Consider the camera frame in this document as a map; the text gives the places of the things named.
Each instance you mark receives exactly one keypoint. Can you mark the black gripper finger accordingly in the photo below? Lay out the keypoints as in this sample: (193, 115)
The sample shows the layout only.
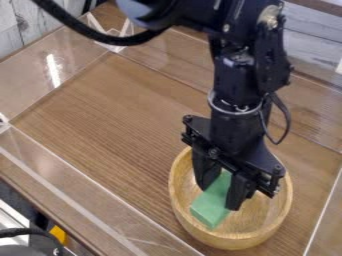
(206, 168)
(241, 190)

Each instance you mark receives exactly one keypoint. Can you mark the clear acrylic corner bracket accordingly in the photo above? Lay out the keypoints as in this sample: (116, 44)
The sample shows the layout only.
(124, 31)

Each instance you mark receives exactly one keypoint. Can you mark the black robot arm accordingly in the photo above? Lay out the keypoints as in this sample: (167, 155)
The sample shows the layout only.
(251, 69)

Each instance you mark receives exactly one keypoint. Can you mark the yellow tag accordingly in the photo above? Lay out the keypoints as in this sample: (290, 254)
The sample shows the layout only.
(59, 233)

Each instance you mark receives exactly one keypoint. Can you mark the green rectangular block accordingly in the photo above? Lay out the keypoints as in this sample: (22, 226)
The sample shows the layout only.
(209, 205)

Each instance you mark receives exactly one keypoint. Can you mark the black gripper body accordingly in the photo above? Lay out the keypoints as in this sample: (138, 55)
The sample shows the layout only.
(231, 136)

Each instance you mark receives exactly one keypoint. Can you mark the brown wooden bowl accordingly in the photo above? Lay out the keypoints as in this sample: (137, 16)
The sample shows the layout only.
(247, 227)

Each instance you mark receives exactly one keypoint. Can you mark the clear acrylic enclosure wall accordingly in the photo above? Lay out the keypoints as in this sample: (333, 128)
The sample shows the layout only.
(110, 227)

